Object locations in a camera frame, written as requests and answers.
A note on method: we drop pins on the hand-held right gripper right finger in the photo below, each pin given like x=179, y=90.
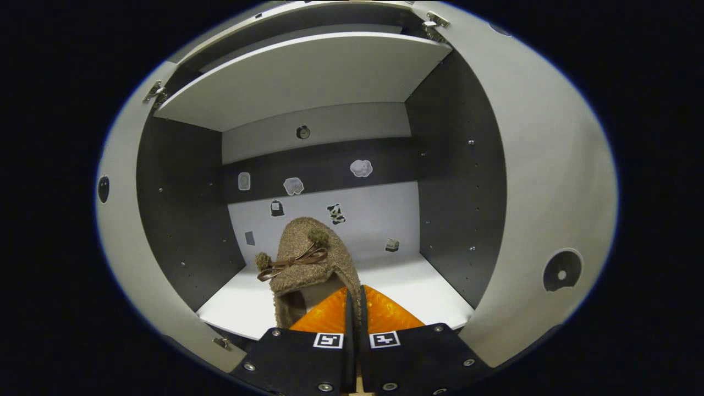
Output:
x=418, y=357

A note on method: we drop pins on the white cabinet door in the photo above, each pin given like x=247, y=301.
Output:
x=126, y=242
x=550, y=165

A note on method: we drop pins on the white shoe cabinet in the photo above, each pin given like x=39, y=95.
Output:
x=330, y=77

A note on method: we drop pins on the brown fuzzy shoe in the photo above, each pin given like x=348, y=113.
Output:
x=313, y=258

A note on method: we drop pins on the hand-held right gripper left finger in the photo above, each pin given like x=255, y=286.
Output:
x=297, y=360

